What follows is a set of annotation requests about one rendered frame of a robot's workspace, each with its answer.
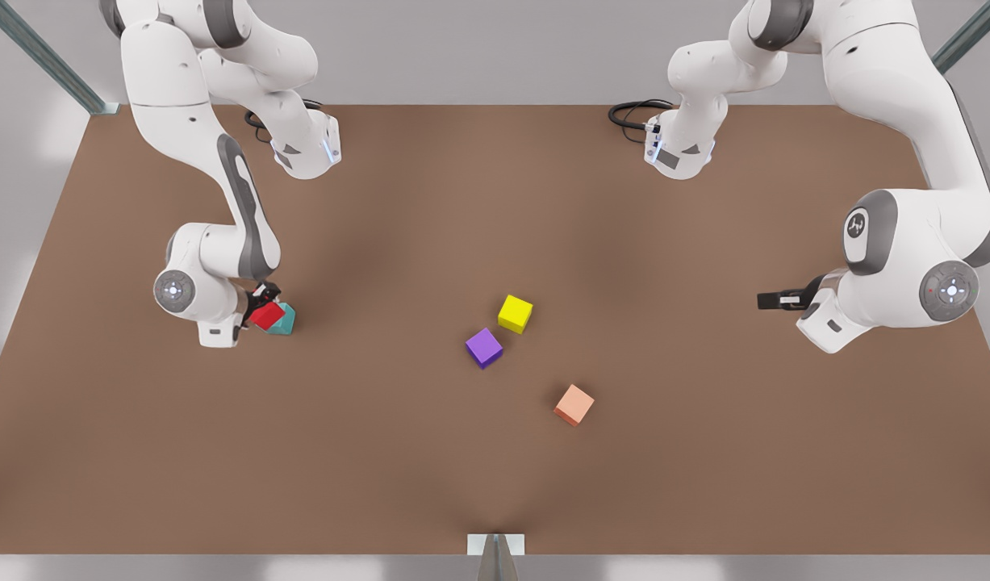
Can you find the red wooden cube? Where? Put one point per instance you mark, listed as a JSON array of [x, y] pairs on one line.
[[266, 315]]

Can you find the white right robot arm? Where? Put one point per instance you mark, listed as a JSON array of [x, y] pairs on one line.
[[180, 121]]

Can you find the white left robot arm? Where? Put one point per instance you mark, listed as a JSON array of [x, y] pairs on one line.
[[890, 97]]

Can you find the teal wooden cube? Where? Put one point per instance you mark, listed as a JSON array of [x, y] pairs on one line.
[[286, 321]]

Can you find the purple wooden cube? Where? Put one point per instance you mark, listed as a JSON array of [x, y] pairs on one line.
[[484, 348]]

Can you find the orange wooden cube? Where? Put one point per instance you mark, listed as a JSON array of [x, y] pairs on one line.
[[574, 404]]

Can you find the yellow wooden cube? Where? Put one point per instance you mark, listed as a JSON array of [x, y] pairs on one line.
[[515, 313]]

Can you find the silver frame post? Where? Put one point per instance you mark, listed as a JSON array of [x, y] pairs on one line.
[[39, 48], [967, 36], [496, 557]]

